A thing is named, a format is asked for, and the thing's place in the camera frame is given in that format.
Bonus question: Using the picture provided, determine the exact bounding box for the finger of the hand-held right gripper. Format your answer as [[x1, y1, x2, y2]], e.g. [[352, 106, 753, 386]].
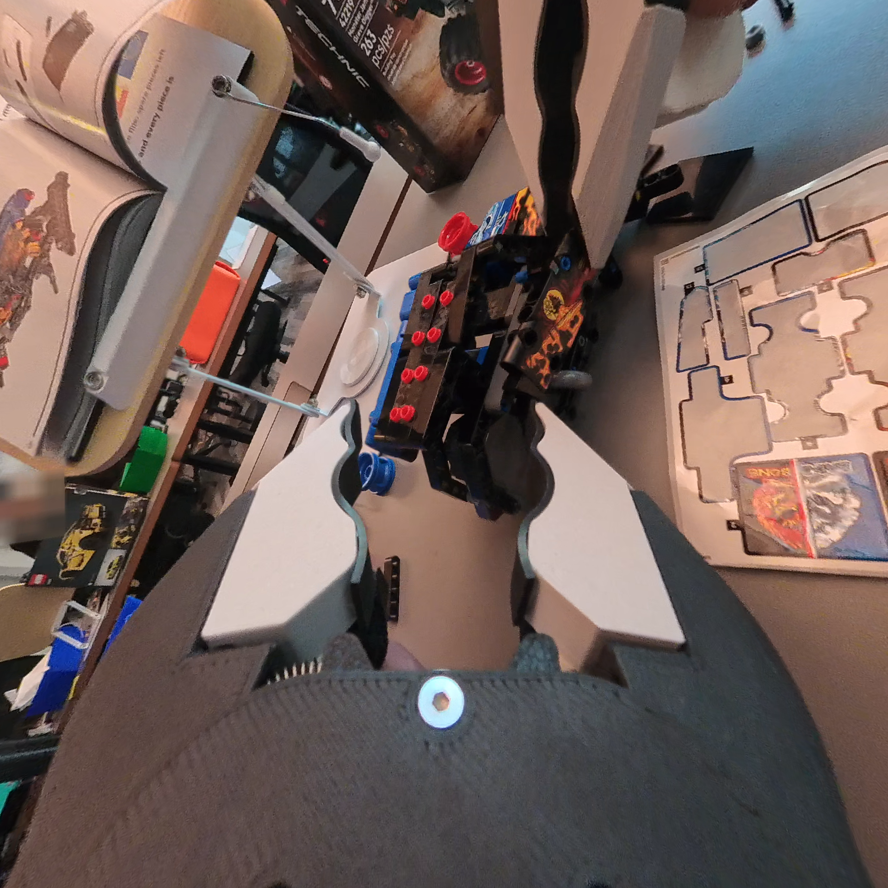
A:
[[565, 0, 688, 270], [498, 0, 577, 226]]

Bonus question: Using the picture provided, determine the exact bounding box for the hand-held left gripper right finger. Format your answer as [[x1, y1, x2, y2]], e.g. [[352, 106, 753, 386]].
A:
[[512, 401, 688, 674]]

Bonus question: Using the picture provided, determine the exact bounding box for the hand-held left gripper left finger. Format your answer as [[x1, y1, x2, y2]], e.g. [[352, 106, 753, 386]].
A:
[[200, 401, 389, 668]]

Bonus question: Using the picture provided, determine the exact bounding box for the black flame sticker brick panel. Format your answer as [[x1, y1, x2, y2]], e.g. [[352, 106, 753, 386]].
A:
[[517, 267, 601, 389]]

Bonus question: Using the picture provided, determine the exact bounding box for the blue black toy brick truck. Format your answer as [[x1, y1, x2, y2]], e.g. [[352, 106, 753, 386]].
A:
[[364, 187, 625, 523]]

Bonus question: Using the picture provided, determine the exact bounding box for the brick set box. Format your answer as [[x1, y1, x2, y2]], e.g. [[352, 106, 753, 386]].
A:
[[267, 0, 504, 195]]

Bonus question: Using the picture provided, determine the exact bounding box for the blue wheel rim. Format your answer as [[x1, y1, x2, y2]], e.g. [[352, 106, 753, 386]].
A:
[[357, 451, 400, 495]]

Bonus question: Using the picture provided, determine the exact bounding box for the black square tile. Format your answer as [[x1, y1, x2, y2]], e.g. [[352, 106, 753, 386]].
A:
[[645, 147, 755, 224]]

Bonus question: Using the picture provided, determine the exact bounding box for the green block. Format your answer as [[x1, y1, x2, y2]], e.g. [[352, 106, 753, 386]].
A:
[[119, 425, 169, 495]]

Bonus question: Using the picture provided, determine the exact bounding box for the red wheel rim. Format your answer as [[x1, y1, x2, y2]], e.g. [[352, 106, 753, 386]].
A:
[[438, 211, 480, 252]]

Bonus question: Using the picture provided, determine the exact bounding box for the black box yellow vehicle print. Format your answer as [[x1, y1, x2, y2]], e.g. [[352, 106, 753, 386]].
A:
[[24, 486, 150, 589]]

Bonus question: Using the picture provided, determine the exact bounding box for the black office chair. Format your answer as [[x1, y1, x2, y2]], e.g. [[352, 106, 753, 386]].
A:
[[236, 298, 292, 389]]

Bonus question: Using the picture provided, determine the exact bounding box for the orange case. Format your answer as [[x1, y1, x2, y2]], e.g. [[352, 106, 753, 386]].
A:
[[179, 260, 242, 365]]

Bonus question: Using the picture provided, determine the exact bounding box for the blue plastic bin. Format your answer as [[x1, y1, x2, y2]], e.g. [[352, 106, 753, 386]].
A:
[[28, 595, 143, 719]]

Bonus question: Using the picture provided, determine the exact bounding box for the sticker sheet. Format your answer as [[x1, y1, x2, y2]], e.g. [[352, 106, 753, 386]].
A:
[[652, 144, 888, 578]]

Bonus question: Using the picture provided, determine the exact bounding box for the white book stand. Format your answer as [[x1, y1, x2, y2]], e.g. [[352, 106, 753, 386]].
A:
[[0, 0, 417, 480]]

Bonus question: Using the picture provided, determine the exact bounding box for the instruction booklet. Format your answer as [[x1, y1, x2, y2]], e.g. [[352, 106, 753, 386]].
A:
[[0, 0, 252, 445]]

